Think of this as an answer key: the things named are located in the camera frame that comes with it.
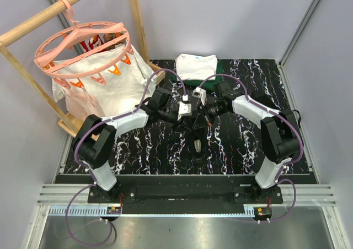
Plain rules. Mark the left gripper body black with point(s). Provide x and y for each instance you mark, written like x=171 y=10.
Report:
x=167 y=116

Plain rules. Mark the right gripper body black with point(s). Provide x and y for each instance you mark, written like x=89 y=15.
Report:
x=214 y=109

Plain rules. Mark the black canvas sneaker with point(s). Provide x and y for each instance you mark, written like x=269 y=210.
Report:
x=195 y=139

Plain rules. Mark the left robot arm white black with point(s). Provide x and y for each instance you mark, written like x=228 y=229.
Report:
x=93 y=143

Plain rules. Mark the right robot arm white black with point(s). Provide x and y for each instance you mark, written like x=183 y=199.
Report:
x=281 y=141

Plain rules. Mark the folded white t-shirt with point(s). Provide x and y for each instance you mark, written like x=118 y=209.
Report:
x=193 y=67

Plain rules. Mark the white cloth hanging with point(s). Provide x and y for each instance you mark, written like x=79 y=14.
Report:
x=124 y=85

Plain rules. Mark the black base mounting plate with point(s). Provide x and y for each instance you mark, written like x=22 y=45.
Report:
x=185 y=194

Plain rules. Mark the pink cloth hanging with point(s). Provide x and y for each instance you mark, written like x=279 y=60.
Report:
x=81 y=104

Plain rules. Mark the pink round clip hanger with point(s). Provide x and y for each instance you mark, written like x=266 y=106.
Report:
x=97 y=39

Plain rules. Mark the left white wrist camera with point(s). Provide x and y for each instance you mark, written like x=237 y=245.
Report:
x=184 y=109

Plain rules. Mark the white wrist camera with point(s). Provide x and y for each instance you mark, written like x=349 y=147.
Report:
x=184 y=109
x=200 y=94

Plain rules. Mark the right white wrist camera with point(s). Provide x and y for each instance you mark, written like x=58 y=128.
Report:
x=200 y=94

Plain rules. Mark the aluminium rail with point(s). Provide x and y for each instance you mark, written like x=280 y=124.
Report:
x=72 y=200

